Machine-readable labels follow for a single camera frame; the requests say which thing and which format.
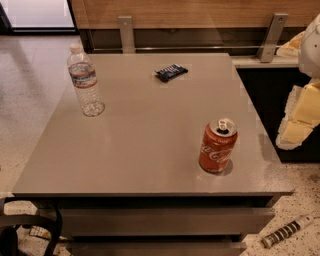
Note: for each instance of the upper grey drawer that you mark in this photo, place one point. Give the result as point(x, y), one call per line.
point(164, 222)

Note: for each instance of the blue rxbar wrapper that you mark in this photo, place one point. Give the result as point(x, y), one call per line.
point(171, 72)

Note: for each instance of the horizontal metal rail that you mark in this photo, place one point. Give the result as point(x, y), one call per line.
point(189, 48)

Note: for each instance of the clear plastic water bottle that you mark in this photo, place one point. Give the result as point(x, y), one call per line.
point(83, 75)

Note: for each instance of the grey drawer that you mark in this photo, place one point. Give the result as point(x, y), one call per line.
point(159, 249)
point(164, 222)

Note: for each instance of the left metal bracket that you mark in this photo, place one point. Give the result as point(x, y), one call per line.
point(127, 34)

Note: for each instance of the red coke can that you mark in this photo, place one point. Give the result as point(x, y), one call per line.
point(217, 144)

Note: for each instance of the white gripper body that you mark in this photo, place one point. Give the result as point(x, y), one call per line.
point(310, 53)

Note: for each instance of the lower grey drawer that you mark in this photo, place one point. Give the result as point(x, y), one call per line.
point(159, 249)

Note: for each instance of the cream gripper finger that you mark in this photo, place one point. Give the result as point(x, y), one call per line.
point(302, 115)
point(291, 48)

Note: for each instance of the white striped cylinder on floor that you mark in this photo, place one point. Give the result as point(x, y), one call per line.
point(287, 231)

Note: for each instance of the right metal bracket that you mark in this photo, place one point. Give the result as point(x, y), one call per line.
point(267, 49)

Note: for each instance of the metal bracket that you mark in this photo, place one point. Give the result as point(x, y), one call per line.
point(267, 49)
point(127, 34)

